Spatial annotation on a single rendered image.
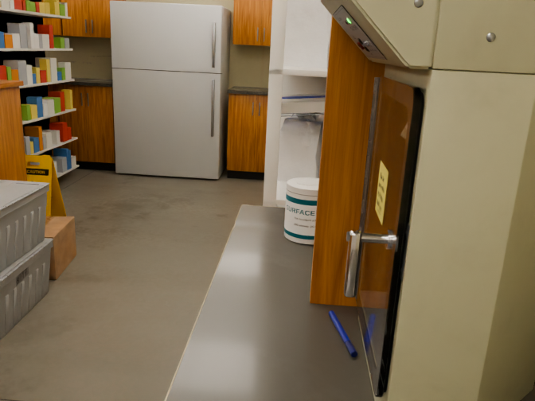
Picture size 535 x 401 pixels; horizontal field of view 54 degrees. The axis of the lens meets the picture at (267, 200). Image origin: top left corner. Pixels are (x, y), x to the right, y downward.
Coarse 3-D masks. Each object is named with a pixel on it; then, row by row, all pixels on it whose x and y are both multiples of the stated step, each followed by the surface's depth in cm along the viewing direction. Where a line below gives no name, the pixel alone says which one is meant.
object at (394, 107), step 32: (384, 96) 77; (416, 96) 56; (384, 128) 75; (416, 128) 57; (384, 160) 73; (384, 224) 70; (384, 256) 68; (384, 288) 67; (384, 320) 65; (384, 352) 65; (384, 384) 66
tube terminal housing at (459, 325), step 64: (448, 0) 53; (512, 0) 52; (448, 64) 54; (512, 64) 54; (448, 128) 56; (512, 128) 56; (448, 192) 58; (512, 192) 58; (448, 256) 60; (512, 256) 61; (448, 320) 62; (512, 320) 66; (448, 384) 65; (512, 384) 73
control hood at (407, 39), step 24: (336, 0) 64; (360, 0) 53; (384, 0) 53; (408, 0) 53; (432, 0) 53; (360, 24) 61; (384, 24) 54; (408, 24) 53; (432, 24) 53; (360, 48) 83; (384, 48) 59; (408, 48) 54; (432, 48) 54
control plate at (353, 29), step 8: (344, 8) 63; (336, 16) 77; (344, 16) 68; (344, 24) 76; (352, 24) 67; (352, 32) 74; (360, 32) 66; (368, 40) 65; (368, 48) 72; (376, 48) 64; (368, 56) 81; (376, 56) 71; (384, 56) 64
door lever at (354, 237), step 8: (352, 232) 65; (360, 232) 65; (352, 240) 65; (360, 240) 65; (368, 240) 65; (376, 240) 65; (384, 240) 65; (352, 248) 65; (360, 248) 66; (352, 256) 66; (352, 264) 66; (352, 272) 66; (352, 280) 67; (344, 288) 67; (352, 288) 67; (352, 296) 67
